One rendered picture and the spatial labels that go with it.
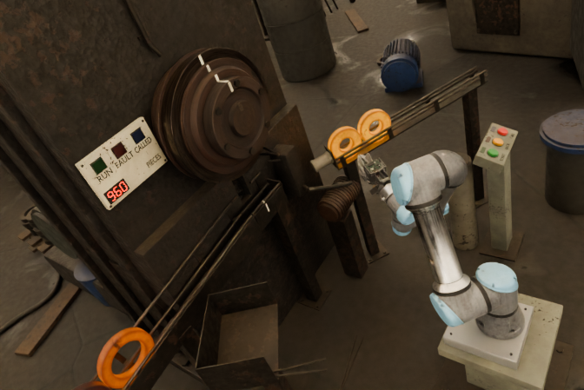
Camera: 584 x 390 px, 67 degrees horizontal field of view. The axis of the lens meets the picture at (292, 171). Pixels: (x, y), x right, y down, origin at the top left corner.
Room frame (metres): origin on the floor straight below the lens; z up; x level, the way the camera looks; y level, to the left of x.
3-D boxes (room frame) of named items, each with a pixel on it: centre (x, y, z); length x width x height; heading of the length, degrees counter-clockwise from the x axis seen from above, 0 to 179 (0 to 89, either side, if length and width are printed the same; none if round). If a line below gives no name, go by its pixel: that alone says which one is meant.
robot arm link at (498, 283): (0.85, -0.47, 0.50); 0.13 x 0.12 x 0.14; 94
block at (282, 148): (1.63, 0.01, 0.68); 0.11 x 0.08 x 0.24; 44
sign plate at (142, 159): (1.30, 0.49, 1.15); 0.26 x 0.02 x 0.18; 134
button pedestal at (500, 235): (1.40, -0.83, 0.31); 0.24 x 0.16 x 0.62; 134
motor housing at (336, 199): (1.59, -0.16, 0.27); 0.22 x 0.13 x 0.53; 134
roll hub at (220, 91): (1.38, 0.10, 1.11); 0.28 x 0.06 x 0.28; 134
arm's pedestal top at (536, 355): (0.84, -0.48, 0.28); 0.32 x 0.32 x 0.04; 43
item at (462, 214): (1.49, -0.69, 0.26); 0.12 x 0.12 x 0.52
